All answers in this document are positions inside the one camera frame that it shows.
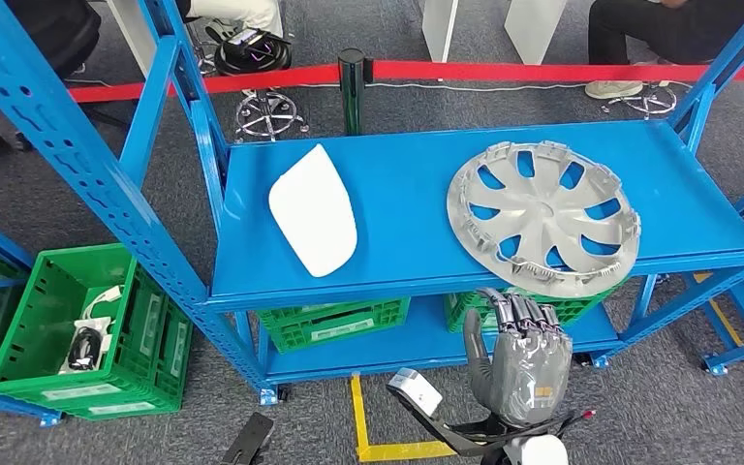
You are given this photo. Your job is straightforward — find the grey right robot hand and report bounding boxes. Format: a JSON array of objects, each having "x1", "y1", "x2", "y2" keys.
[{"x1": 462, "y1": 287, "x2": 574, "y2": 428}]

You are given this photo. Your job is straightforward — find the grey plastic wheel cover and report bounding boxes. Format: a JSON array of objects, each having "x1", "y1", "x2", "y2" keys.
[{"x1": 447, "y1": 140, "x2": 641, "y2": 299}]

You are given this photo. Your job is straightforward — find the white plastic panel part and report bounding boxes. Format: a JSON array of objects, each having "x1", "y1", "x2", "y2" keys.
[{"x1": 267, "y1": 143, "x2": 359, "y2": 278}]

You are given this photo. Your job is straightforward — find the yellow floor tape square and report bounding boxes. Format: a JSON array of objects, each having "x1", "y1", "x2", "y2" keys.
[
  {"x1": 693, "y1": 272, "x2": 744, "y2": 387},
  {"x1": 349, "y1": 375, "x2": 460, "y2": 463}
]

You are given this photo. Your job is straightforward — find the red barrier belt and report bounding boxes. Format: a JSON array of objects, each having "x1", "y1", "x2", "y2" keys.
[
  {"x1": 0, "y1": 64, "x2": 341, "y2": 111},
  {"x1": 371, "y1": 59, "x2": 744, "y2": 83}
]

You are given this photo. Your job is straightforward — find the white table leg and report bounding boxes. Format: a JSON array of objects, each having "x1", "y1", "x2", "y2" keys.
[
  {"x1": 503, "y1": 0, "x2": 569, "y2": 66},
  {"x1": 421, "y1": 0, "x2": 460, "y2": 64}
]

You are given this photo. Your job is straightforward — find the smartphone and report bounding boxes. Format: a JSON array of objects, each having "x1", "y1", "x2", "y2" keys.
[{"x1": 226, "y1": 28, "x2": 264, "y2": 48}]

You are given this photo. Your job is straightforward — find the open green plastic crate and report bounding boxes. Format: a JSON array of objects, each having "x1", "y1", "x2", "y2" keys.
[{"x1": 0, "y1": 243, "x2": 194, "y2": 404}]

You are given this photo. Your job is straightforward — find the white board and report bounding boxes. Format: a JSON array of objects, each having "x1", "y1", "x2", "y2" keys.
[{"x1": 103, "y1": 0, "x2": 158, "y2": 78}]

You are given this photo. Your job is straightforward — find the black office chair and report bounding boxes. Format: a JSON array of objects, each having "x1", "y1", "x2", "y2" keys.
[{"x1": 0, "y1": 0, "x2": 131, "y2": 153}]

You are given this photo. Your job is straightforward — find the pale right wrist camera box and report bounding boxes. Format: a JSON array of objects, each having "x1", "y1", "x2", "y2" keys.
[{"x1": 387, "y1": 367, "x2": 444, "y2": 419}]

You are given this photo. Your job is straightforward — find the black stanchion post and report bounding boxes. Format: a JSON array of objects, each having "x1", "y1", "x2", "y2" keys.
[{"x1": 337, "y1": 47, "x2": 373, "y2": 136}]

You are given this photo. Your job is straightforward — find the bagged black cable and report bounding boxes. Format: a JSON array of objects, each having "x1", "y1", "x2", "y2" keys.
[{"x1": 57, "y1": 316, "x2": 115, "y2": 376}]

